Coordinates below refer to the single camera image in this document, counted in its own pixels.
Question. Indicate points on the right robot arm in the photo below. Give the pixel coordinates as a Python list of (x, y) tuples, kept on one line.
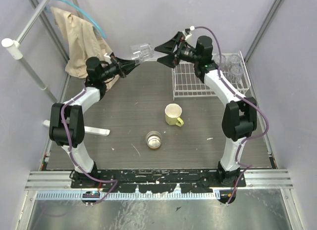
[(240, 114)]

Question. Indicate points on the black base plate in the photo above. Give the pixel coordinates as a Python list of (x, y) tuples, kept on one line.
[(152, 180)]

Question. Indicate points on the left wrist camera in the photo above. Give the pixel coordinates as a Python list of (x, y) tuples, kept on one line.
[(108, 55)]

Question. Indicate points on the white garment rack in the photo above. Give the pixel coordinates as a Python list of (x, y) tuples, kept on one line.
[(23, 105)]

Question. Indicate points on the aluminium rail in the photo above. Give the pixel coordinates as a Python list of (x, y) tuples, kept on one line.
[(253, 178)]

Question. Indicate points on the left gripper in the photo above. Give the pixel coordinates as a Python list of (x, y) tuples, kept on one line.
[(120, 67)]

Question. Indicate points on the clear plastic cup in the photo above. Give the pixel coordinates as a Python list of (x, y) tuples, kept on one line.
[(142, 52), (220, 60), (235, 74), (234, 59)]

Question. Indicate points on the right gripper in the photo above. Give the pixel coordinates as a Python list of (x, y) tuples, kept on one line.
[(169, 46)]

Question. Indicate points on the glass with brown liquid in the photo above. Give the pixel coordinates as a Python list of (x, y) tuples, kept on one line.
[(153, 140)]

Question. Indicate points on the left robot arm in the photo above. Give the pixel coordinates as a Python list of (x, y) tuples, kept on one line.
[(67, 128)]

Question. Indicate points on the beige cloth garment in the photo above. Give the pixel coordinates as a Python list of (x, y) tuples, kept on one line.
[(83, 41)]

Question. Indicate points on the teal clothes hanger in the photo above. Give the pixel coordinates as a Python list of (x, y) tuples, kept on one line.
[(85, 15)]

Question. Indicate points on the white wire dish rack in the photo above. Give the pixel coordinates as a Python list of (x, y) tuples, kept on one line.
[(185, 83)]

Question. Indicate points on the yellow mug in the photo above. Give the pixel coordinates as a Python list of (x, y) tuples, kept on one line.
[(173, 114)]

